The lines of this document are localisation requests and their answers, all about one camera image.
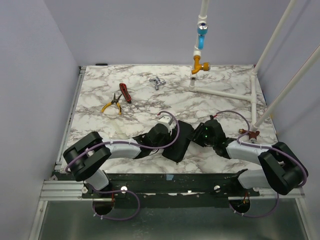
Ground black zip tool case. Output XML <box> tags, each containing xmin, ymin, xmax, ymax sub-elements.
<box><xmin>162</xmin><ymin>120</ymin><xmax>194</xmax><ymax>164</ymax></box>

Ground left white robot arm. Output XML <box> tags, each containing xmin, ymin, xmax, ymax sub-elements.
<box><xmin>63</xmin><ymin>123</ymin><xmax>176</xmax><ymax>198</ymax></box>

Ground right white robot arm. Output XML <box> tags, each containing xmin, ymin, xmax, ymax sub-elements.
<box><xmin>188</xmin><ymin>119</ymin><xmax>308</xmax><ymax>196</ymax></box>

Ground brown brass faucet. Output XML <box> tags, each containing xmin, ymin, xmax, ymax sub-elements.
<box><xmin>238</xmin><ymin>128</ymin><xmax>260</xmax><ymax>144</ymax></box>

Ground silver metal faucet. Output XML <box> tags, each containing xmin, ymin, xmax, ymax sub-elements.
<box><xmin>148</xmin><ymin>76</ymin><xmax>166</xmax><ymax>91</ymax></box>

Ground red black utility knife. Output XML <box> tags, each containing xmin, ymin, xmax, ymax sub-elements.
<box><xmin>119</xmin><ymin>83</ymin><xmax>132</xmax><ymax>104</ymax></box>

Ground orange faucet on pipe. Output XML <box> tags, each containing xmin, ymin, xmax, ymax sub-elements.
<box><xmin>191</xmin><ymin>55</ymin><xmax>211</xmax><ymax>75</ymax></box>

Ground blue valve on pipe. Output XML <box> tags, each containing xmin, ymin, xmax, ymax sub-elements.
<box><xmin>197</xmin><ymin>22</ymin><xmax>208</xmax><ymax>50</ymax></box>

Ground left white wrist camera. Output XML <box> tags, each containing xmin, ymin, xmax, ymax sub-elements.
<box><xmin>157</xmin><ymin>114</ymin><xmax>174</xmax><ymax>132</ymax></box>

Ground white PVC pipe frame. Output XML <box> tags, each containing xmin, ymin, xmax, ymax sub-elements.
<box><xmin>189</xmin><ymin>0</ymin><xmax>320</xmax><ymax>132</ymax></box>

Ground yellow handled pliers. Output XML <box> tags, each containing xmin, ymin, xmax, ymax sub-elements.
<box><xmin>100</xmin><ymin>92</ymin><xmax>123</xmax><ymax>116</ymax></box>

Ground aluminium frame rail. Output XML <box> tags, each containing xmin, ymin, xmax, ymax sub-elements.
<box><xmin>28</xmin><ymin>66</ymin><xmax>87</xmax><ymax>240</ymax></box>

